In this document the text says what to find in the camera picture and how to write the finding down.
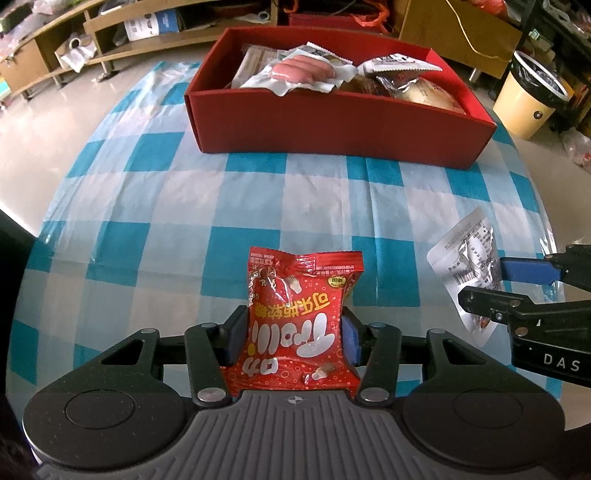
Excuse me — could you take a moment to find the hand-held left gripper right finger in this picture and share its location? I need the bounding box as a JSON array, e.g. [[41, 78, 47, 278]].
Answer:
[[341, 306, 488, 401]]

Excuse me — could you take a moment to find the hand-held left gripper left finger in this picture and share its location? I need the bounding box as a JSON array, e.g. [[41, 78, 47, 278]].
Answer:
[[99, 305, 250, 408]]

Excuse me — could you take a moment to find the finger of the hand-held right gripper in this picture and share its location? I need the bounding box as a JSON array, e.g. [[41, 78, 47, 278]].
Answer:
[[500, 246, 591, 292], [457, 286, 591, 335]]

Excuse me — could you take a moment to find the silver snack packet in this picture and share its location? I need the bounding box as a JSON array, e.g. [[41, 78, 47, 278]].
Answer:
[[427, 208, 506, 347]]

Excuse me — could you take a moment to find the red candy packet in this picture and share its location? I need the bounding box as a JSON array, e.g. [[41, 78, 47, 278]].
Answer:
[[222, 246, 364, 400]]

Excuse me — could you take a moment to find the round steamed cake packet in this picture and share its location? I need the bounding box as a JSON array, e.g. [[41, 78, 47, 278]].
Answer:
[[397, 76, 468, 114]]

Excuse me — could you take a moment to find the red cardboard box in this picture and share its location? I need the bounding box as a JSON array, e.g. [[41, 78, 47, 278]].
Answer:
[[184, 26, 498, 171]]

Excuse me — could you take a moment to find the dark brown snack packet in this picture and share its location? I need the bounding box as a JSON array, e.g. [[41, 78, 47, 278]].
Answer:
[[342, 76, 407, 99]]

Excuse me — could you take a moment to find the white silver barcode packet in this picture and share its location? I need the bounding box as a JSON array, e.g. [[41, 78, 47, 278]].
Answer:
[[362, 53, 444, 78]]

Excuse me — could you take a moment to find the pink sausage packet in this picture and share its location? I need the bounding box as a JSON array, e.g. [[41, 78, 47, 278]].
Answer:
[[240, 44, 358, 97]]

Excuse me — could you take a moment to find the long beige snack packet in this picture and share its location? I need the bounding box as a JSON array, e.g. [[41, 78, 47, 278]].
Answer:
[[231, 44, 288, 88]]

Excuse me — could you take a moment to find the white plastic bag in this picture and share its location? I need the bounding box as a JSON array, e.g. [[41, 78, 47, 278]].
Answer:
[[561, 127, 591, 174]]

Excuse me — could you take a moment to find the blue checkered tablecloth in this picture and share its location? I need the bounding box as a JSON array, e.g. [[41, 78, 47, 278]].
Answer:
[[9, 60, 564, 402]]

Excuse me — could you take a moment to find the yellow trash bin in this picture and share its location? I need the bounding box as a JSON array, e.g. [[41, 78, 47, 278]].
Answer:
[[493, 50, 571, 139]]

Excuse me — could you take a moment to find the wooden tv stand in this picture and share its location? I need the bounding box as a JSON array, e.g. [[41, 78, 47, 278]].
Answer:
[[0, 0, 522, 100]]

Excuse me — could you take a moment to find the red plastic bag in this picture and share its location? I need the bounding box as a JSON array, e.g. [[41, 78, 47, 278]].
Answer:
[[288, 0, 394, 35]]

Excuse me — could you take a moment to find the blue white carton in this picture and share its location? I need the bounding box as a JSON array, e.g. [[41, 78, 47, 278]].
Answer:
[[124, 10, 181, 40]]

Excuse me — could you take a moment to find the yellow cable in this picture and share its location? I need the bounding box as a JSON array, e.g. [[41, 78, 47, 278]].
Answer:
[[445, 0, 513, 61]]

